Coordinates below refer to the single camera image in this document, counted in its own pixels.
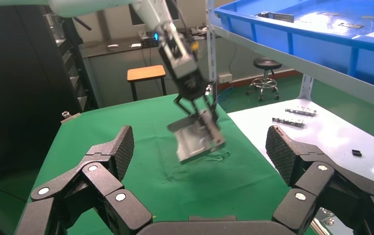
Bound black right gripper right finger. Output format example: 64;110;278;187
265;125;374;235

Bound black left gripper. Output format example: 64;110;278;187
173;70;221;123

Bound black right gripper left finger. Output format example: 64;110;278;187
15;125;154;235

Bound large grey metal bracket part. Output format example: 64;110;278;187
166;108;227;164

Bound wooden top black stool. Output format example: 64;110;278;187
127;65;167;101

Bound slim perforated metal strip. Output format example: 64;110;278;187
272;117;305;128
284;107;317;117

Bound black round swivel stool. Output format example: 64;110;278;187
246;57;283;102

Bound green table cloth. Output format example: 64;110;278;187
24;93;316;235

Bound black device with blue light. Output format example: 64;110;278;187
138;30;161;47

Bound grey office desk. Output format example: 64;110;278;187
79;25;209;108

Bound grey metal shelf rack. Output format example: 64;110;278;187
205;0;374;113

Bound black computer monitor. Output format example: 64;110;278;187
128;0;180;26

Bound black cabinet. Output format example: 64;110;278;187
0;4;101;178

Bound dark grey angled metal part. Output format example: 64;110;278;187
257;11;295;24

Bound blue plastic bin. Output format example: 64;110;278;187
214;0;374;93

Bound blue cable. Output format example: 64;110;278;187
217;82;234;111

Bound white wall socket box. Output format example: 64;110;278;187
218;73;234;84

